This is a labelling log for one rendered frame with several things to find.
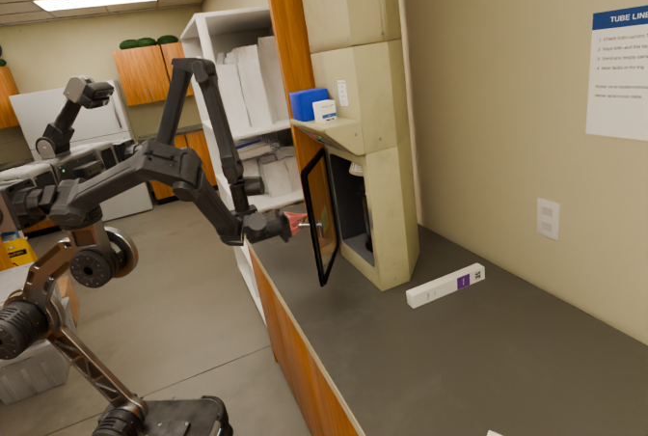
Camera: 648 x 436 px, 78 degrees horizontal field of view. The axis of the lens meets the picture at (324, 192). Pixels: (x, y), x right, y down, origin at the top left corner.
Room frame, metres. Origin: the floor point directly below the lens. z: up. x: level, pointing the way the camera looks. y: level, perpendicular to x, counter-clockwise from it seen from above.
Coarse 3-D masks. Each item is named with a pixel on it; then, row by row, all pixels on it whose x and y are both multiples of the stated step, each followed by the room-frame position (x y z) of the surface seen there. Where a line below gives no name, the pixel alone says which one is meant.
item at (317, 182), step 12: (324, 168) 1.38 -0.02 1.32; (312, 180) 1.22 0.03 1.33; (324, 180) 1.36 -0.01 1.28; (312, 192) 1.20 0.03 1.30; (324, 192) 1.33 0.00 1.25; (312, 204) 1.17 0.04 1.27; (324, 204) 1.31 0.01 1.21; (324, 216) 1.28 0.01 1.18; (324, 228) 1.26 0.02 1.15; (312, 240) 1.13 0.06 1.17; (324, 240) 1.23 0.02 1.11; (336, 240) 1.39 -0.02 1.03; (324, 252) 1.21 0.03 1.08; (324, 264) 1.19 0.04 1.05
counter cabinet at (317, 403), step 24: (264, 288) 1.74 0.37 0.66; (264, 312) 1.94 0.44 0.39; (288, 336) 1.38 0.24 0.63; (288, 360) 1.51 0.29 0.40; (312, 360) 1.06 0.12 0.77; (288, 384) 1.67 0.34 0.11; (312, 384) 1.13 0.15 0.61; (312, 408) 1.22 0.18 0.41; (336, 408) 0.90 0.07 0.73; (312, 432) 1.32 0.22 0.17; (336, 432) 0.95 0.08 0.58
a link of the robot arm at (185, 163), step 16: (144, 144) 0.89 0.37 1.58; (160, 144) 0.90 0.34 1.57; (128, 160) 0.90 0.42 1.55; (144, 160) 0.85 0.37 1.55; (160, 160) 0.87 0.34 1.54; (176, 160) 0.89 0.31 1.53; (192, 160) 0.91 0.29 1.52; (96, 176) 0.96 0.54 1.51; (112, 176) 0.91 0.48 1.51; (128, 176) 0.88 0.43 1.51; (144, 176) 0.87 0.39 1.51; (160, 176) 0.86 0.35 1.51; (176, 176) 0.87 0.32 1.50; (192, 176) 0.89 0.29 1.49; (80, 192) 0.97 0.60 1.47; (96, 192) 0.94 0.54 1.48; (112, 192) 0.94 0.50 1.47; (64, 208) 0.99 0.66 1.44; (80, 208) 0.99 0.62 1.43; (64, 224) 1.02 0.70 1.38; (80, 224) 1.02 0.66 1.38
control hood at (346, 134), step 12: (348, 120) 1.19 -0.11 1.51; (312, 132) 1.26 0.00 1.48; (324, 132) 1.11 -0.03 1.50; (336, 132) 1.11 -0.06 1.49; (348, 132) 1.12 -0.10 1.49; (360, 132) 1.13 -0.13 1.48; (324, 144) 1.35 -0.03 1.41; (336, 144) 1.17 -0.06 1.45; (348, 144) 1.12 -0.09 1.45; (360, 144) 1.13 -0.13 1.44
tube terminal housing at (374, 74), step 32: (320, 64) 1.36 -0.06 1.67; (352, 64) 1.15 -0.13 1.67; (384, 64) 1.17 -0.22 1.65; (352, 96) 1.17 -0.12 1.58; (384, 96) 1.16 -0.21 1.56; (384, 128) 1.16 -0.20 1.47; (352, 160) 1.23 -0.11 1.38; (384, 160) 1.16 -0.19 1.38; (384, 192) 1.15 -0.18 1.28; (384, 224) 1.15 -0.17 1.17; (416, 224) 1.33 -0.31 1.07; (352, 256) 1.33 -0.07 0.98; (384, 256) 1.14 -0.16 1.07; (416, 256) 1.29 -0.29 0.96; (384, 288) 1.14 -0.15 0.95
